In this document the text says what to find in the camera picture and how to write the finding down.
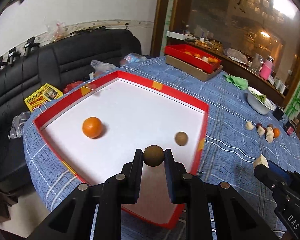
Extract brown round longan fruit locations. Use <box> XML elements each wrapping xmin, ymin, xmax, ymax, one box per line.
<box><xmin>174</xmin><ymin>131</ymin><xmax>188</xmax><ymax>146</ymax></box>

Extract orange tangerine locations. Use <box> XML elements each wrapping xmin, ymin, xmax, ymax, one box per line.
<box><xmin>82</xmin><ymin>116</ymin><xmax>103</xmax><ymax>139</ymax></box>
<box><xmin>273</xmin><ymin>128</ymin><xmax>280</xmax><ymax>138</ymax></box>

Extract white fruit piece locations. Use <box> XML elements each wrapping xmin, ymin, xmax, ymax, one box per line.
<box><xmin>266</xmin><ymin>126</ymin><xmax>274</xmax><ymax>143</ymax></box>
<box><xmin>257</xmin><ymin>126</ymin><xmax>266</xmax><ymax>136</ymax></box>
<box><xmin>245</xmin><ymin>121</ymin><xmax>254</xmax><ymax>131</ymax></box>
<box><xmin>253</xmin><ymin>154</ymin><xmax>269</xmax><ymax>169</ymax></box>

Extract red box with fruits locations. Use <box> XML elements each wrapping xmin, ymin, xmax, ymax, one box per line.
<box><xmin>165</xmin><ymin>44</ymin><xmax>221</xmax><ymax>74</ymax></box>

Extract orange tangerine on table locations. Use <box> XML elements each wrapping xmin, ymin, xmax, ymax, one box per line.
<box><xmin>273</xmin><ymin>128</ymin><xmax>280</xmax><ymax>138</ymax></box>

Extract blue plaid tablecloth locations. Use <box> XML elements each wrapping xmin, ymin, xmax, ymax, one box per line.
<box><xmin>23</xmin><ymin>57</ymin><xmax>300</xmax><ymax>237</ymax></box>

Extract black red labelled jar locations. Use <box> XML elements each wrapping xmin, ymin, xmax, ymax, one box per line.
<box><xmin>284</xmin><ymin>120</ymin><xmax>296</xmax><ymax>135</ymax></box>

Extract black cup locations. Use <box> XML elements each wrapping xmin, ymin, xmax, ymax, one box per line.
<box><xmin>273</xmin><ymin>106</ymin><xmax>284</xmax><ymax>121</ymax></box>

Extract white bowl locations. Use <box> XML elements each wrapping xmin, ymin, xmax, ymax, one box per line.
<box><xmin>247</xmin><ymin>86</ymin><xmax>276</xmax><ymax>115</ymax></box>

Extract red tray white bottom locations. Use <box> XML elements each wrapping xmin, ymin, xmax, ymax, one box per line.
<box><xmin>33</xmin><ymin>70</ymin><xmax>210</xmax><ymax>230</ymax></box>

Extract green leaves in bowl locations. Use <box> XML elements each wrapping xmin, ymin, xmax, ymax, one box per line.
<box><xmin>252</xmin><ymin>92</ymin><xmax>266</xmax><ymax>104</ymax></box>

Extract green cloth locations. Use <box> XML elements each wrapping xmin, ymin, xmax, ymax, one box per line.
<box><xmin>223</xmin><ymin>75</ymin><xmax>249</xmax><ymax>90</ymax></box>

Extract wooden sideboard counter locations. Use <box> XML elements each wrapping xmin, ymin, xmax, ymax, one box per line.
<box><xmin>166</xmin><ymin>31</ymin><xmax>285</xmax><ymax>105</ymax></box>

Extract pink thermos bottle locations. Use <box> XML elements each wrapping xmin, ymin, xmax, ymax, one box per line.
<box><xmin>259</xmin><ymin>56</ymin><xmax>274</xmax><ymax>80</ymax></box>

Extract clear plastic bag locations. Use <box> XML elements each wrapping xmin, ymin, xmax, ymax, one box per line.
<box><xmin>90</xmin><ymin>53</ymin><xmax>151</xmax><ymax>78</ymax></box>

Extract yellow flyer paper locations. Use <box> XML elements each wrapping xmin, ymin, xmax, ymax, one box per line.
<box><xmin>24</xmin><ymin>83</ymin><xmax>63</xmax><ymax>113</ymax></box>

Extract black leather sofa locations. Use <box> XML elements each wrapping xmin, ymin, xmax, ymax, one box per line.
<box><xmin>0</xmin><ymin>29</ymin><xmax>142</xmax><ymax>192</ymax></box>

